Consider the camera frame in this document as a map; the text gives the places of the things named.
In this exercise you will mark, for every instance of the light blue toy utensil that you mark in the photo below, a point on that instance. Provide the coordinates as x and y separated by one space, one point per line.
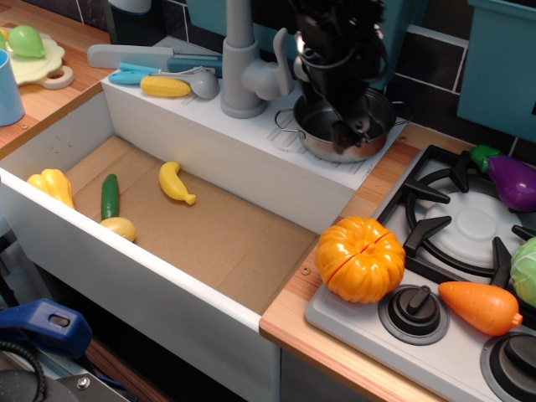
132 74

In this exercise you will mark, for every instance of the blue clamp handle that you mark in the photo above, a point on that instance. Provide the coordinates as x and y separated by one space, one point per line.
48 326

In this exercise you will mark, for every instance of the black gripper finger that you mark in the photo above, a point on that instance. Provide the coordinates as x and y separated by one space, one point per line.
342 137
361 131

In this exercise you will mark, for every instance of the white toy sink basin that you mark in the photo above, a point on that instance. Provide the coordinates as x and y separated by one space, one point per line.
197 278

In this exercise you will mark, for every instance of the purple toy eggplant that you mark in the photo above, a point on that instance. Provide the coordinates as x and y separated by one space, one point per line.
513 180

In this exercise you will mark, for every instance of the teal cabinet right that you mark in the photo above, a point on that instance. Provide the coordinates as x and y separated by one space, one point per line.
498 85

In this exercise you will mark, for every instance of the green toy cucumber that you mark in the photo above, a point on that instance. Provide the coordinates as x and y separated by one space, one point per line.
110 195

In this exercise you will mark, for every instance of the yellow toy banana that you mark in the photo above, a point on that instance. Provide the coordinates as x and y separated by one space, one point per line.
172 185

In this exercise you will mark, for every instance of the grey toy spoon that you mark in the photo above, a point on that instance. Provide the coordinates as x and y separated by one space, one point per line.
202 81

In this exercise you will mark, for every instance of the light blue plastic cup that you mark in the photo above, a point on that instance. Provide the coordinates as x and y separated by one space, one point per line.
11 107

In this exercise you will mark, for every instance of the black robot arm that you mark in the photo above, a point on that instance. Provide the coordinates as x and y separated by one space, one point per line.
331 9

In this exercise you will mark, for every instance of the pale yellow toy potato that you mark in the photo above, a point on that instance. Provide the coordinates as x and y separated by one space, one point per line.
121 226

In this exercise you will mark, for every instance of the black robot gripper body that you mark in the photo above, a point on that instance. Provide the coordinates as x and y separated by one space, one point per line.
341 58

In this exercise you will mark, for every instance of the grey toy knife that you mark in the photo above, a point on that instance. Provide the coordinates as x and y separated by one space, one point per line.
110 56

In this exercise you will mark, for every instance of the yellow toy squash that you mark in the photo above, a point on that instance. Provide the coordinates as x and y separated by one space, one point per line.
54 183

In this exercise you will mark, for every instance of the green toy pear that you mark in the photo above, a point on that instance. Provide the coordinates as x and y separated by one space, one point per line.
25 41

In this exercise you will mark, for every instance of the dark container with white lid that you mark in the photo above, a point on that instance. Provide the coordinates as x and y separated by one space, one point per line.
135 22

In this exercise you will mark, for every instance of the cream toy cutting board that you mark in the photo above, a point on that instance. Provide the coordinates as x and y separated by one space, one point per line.
48 72

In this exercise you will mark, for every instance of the black burner grate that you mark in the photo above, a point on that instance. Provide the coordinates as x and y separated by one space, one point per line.
453 226

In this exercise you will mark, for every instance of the orange toy pumpkin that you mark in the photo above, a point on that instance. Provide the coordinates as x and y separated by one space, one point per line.
360 260

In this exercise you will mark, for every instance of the yellow toy corn cob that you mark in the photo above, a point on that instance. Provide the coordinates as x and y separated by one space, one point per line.
164 87

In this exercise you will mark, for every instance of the small stainless steel pot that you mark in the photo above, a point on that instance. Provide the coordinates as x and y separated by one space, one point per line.
314 126

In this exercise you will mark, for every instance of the black stove knob right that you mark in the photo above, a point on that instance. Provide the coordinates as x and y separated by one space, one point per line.
508 366

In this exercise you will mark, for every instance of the black stove knob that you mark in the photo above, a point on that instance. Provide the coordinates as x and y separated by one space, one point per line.
414 315
508 366

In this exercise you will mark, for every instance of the grey toy faucet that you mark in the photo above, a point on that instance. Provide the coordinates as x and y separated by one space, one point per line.
249 82

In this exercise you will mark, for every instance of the grey toy stove top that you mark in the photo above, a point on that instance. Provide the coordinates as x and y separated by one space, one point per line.
462 320

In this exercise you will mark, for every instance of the green toy cabbage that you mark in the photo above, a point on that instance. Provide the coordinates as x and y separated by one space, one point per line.
523 271

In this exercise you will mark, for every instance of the orange toy carrot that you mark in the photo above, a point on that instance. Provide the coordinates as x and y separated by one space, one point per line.
489 309

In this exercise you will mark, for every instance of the black stove knob left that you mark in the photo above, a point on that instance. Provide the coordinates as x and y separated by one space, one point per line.
414 315

